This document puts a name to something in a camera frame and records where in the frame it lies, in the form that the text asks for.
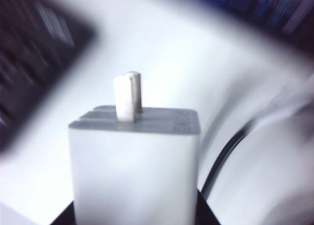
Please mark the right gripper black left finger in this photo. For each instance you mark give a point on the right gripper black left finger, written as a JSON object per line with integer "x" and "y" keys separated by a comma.
{"x": 68, "y": 216}

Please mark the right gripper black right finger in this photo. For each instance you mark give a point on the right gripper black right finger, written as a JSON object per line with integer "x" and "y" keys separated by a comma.
{"x": 206, "y": 210}

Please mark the black keyboard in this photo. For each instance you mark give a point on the black keyboard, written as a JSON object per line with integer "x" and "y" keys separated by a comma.
{"x": 29, "y": 63}

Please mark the white charger brick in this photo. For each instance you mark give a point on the white charger brick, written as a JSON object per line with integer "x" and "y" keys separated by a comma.
{"x": 135, "y": 173}

